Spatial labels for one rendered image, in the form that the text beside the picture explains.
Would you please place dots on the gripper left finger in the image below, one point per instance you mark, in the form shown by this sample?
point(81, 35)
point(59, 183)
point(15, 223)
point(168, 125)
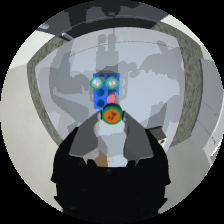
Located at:
point(79, 146)

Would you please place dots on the blue tube rack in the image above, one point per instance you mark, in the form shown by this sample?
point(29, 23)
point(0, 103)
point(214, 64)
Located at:
point(100, 99)

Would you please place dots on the light grey flat mat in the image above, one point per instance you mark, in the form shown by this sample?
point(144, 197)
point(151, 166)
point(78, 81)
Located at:
point(148, 88)

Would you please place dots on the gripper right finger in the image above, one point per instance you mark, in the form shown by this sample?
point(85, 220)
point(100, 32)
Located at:
point(142, 147)

